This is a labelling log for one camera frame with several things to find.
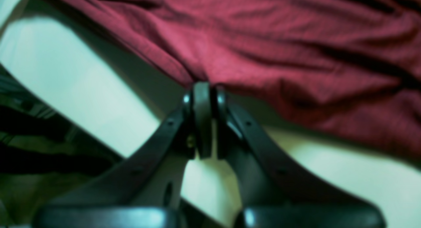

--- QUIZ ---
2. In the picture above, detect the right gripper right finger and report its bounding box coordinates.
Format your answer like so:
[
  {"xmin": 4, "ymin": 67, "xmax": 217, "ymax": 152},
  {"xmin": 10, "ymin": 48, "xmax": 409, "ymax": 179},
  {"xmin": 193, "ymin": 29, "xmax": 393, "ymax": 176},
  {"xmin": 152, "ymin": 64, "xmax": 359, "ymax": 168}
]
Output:
[{"xmin": 210, "ymin": 87, "xmax": 386, "ymax": 228}]

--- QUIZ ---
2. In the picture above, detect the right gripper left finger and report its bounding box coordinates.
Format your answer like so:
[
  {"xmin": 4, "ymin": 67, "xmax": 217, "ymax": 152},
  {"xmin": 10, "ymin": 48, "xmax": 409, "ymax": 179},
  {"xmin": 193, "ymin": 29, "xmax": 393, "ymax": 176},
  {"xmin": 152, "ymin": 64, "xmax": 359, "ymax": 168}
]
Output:
[{"xmin": 33, "ymin": 82, "xmax": 212, "ymax": 228}]

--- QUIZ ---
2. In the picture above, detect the dark red t-shirt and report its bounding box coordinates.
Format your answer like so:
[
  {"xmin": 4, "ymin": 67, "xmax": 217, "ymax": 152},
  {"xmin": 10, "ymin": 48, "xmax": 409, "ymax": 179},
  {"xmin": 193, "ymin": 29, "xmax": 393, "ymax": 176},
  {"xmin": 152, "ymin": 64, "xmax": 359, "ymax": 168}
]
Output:
[{"xmin": 45, "ymin": 0, "xmax": 421, "ymax": 163}]

